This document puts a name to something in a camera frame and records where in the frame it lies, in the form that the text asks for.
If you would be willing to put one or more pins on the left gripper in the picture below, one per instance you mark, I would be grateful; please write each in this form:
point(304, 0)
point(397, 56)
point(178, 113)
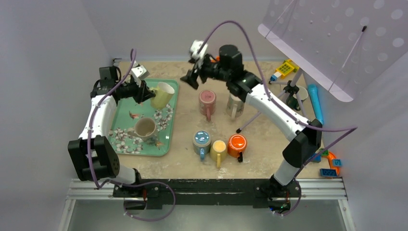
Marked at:
point(143, 92)

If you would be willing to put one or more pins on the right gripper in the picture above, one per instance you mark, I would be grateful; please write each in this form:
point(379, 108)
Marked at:
point(191, 79)

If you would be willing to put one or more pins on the light green mug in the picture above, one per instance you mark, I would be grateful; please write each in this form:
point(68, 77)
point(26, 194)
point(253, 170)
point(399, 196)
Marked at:
point(163, 94)

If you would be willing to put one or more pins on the tan floral mug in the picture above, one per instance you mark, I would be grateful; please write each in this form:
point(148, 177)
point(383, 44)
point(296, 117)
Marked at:
point(146, 130)

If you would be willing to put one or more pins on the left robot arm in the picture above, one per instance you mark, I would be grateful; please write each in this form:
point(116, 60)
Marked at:
point(92, 155)

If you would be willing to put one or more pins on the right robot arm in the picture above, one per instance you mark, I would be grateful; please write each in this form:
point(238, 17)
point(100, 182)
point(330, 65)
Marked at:
point(304, 141)

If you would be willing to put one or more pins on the pink mug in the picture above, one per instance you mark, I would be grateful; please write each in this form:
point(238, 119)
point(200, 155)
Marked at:
point(207, 103)

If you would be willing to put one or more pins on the beige floral mug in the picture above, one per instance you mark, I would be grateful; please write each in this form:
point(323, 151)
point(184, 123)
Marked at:
point(235, 107)

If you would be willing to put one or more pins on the blue mug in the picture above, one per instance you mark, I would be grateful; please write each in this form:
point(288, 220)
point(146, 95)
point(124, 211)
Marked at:
point(201, 143)

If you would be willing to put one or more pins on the yellow mug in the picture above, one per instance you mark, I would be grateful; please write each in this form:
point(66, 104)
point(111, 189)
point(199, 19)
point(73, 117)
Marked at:
point(218, 152)

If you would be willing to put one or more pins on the orange mug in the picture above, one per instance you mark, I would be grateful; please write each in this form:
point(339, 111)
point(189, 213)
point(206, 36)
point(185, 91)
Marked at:
point(236, 146)

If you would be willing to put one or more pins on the orange green block toy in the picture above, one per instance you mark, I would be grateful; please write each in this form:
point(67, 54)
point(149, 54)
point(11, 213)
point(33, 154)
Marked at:
point(215, 59)

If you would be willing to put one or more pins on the tripod stand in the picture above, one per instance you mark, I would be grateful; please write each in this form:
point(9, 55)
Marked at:
point(284, 96)

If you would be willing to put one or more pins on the blue cylinder toy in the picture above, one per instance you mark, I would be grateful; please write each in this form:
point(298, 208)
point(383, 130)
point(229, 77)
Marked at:
point(313, 94)

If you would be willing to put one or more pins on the green brick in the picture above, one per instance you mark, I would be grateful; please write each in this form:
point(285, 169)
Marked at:
point(324, 152)

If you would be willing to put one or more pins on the perforated white panel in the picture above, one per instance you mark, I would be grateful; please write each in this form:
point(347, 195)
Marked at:
point(344, 45)

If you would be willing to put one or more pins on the dark blue brick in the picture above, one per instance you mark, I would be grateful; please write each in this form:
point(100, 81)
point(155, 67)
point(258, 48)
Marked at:
point(328, 173)

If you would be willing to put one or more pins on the cyan brick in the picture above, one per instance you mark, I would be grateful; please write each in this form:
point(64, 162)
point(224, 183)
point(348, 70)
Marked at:
point(336, 163)

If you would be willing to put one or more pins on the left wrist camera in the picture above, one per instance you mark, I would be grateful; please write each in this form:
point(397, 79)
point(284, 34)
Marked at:
point(139, 73)

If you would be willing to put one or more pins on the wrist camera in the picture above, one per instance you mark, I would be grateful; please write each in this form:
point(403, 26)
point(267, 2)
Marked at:
point(197, 51)
point(139, 73)

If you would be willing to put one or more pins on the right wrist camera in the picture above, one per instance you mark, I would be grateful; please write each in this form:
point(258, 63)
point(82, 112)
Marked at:
point(197, 51)

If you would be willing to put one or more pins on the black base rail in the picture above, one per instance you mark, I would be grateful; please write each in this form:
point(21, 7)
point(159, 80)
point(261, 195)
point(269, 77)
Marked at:
point(257, 193)

